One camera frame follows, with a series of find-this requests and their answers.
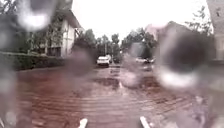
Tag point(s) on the white car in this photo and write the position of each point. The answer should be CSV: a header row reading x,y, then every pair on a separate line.
x,y
103,60

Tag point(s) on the row of trees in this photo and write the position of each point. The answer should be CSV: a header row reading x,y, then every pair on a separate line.
x,y
110,43

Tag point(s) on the parked vehicle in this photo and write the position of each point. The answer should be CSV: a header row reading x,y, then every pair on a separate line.
x,y
142,60

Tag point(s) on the red brick road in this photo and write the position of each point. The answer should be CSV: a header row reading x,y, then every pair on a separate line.
x,y
100,103

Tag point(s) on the pale building with overhanging roof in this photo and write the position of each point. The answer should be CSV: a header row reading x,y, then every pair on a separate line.
x,y
65,36

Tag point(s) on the building with pitched roof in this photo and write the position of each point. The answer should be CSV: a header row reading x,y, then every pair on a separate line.
x,y
163,30

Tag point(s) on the robot's own part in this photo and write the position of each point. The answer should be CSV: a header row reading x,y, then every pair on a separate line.
x,y
83,123
144,122

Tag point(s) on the green hedge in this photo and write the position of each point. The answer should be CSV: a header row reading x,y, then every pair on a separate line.
x,y
30,61

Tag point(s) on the grey building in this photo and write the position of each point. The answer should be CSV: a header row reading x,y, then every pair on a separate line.
x,y
217,26

